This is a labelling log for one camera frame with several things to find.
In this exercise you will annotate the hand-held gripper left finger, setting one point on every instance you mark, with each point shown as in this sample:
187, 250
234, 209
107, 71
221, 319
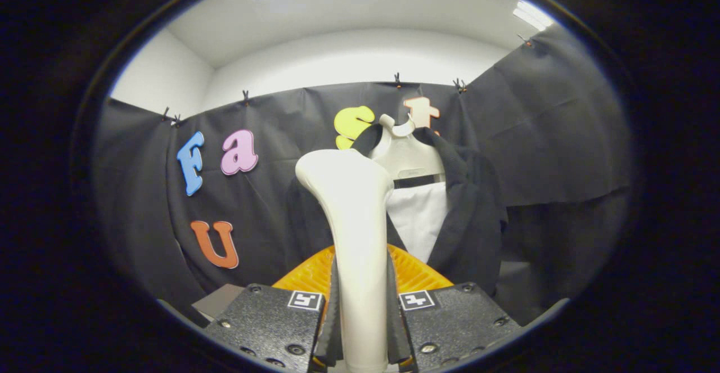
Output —
332, 328

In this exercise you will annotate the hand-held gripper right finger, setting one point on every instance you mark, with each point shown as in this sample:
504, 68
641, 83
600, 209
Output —
395, 328

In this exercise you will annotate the black blazer jacket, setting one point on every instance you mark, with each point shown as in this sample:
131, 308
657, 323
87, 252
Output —
472, 221

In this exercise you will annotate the white garment steamer head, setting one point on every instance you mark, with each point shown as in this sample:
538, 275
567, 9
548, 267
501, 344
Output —
360, 249

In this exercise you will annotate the small ceiling light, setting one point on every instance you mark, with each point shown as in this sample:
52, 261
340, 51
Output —
531, 16

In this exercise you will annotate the black backdrop cloth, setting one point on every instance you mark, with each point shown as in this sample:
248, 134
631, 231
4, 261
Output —
562, 136

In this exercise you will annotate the grey cabinet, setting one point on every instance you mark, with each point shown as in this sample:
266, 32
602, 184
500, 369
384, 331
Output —
222, 300

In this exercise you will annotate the white plastic hanger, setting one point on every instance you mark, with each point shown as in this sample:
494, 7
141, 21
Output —
405, 156

